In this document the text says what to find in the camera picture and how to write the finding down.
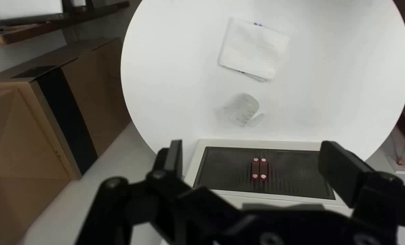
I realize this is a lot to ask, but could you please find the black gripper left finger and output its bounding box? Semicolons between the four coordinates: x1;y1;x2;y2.
147;140;184;199

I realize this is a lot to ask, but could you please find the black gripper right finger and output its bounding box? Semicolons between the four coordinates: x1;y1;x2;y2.
318;140;402;208

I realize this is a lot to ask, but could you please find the white stacked shelf cabinet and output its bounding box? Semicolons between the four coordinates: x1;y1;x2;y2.
184;139;352;215

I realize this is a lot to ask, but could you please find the clear plastic cup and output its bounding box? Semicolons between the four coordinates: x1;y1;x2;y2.
222;94;265;127

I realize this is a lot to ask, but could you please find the round white table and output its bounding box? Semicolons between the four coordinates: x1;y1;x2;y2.
121;0;405;158

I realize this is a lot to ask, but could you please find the brown cardboard box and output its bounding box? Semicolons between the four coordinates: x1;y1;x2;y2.
0;38;129;245

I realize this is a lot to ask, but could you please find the white folded cloth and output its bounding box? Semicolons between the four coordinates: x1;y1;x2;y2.
219;19;290;82

